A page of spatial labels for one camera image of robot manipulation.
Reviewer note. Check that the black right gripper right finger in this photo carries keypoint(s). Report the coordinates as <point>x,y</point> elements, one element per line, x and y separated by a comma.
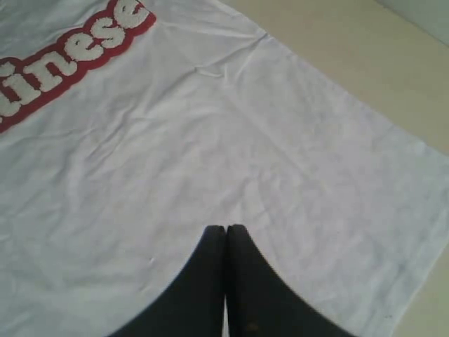
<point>259,302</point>

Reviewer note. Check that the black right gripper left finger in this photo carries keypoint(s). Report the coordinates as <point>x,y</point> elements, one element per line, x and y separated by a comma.
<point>193,304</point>

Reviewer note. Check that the white t-shirt red Chinese patch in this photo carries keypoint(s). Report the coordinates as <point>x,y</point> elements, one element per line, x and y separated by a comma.
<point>129,126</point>

